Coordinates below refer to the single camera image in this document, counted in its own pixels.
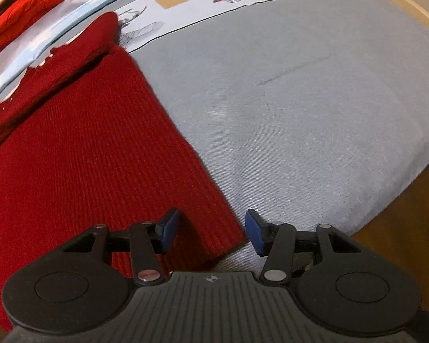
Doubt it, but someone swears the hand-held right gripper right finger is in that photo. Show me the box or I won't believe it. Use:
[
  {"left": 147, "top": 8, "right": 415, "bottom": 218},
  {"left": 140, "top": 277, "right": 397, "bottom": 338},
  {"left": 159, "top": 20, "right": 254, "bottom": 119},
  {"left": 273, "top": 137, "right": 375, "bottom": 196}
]
[{"left": 245, "top": 208, "right": 366, "bottom": 287}]

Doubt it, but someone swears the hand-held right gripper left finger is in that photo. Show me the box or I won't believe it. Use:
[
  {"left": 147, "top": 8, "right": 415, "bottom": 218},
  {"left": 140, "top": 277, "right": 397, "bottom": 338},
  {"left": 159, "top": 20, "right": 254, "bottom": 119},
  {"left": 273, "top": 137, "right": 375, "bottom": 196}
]
[{"left": 57, "top": 207, "right": 182, "bottom": 287}]

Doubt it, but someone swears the dark red knit sweater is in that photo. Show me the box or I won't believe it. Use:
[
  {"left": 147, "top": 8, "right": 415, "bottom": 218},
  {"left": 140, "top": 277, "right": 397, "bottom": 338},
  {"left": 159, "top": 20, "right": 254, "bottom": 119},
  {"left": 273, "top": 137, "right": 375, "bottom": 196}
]
[{"left": 0, "top": 11, "right": 247, "bottom": 333}]

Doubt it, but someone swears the white deer print sheet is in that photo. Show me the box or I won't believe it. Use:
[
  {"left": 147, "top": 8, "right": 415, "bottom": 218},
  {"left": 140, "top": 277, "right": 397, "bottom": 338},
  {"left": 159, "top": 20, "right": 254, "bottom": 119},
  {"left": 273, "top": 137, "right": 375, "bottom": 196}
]
[{"left": 116, "top": 0, "right": 363, "bottom": 57}]

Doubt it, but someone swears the folded bright red knit blanket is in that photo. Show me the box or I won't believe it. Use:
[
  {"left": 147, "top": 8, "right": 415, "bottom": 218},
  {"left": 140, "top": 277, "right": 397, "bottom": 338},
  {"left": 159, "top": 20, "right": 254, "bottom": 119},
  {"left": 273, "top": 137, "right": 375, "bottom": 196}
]
[{"left": 0, "top": 0, "right": 84, "bottom": 63}]

